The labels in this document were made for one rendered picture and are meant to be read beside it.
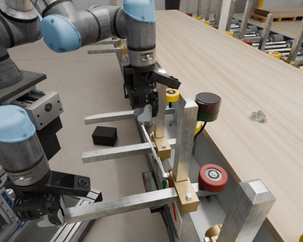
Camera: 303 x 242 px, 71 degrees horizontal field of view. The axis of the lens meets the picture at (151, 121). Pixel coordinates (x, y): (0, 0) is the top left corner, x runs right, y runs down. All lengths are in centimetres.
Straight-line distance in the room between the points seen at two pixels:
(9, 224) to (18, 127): 96
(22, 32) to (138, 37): 51
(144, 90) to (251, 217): 40
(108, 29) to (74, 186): 39
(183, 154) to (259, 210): 29
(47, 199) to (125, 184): 124
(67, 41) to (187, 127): 32
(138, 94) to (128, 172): 130
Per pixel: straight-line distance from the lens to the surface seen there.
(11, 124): 42
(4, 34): 91
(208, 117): 50
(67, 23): 50
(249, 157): 74
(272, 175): 71
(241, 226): 36
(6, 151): 44
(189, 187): 65
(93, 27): 54
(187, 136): 53
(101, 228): 159
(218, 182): 63
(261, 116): 93
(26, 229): 149
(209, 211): 92
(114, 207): 62
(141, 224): 157
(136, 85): 59
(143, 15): 53
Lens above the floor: 138
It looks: 36 degrees down
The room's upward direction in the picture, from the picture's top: straight up
